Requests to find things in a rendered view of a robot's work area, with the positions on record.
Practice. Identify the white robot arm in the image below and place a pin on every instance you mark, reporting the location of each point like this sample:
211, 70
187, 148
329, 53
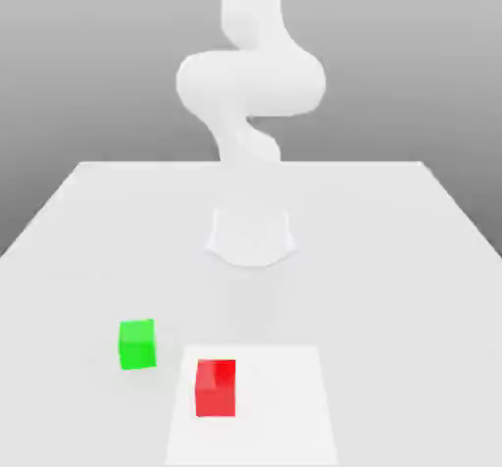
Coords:
251, 82

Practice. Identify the small green cube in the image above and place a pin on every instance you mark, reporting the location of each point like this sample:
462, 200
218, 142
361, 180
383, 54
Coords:
137, 345

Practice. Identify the small red cube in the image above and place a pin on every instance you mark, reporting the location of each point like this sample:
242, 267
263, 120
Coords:
215, 390

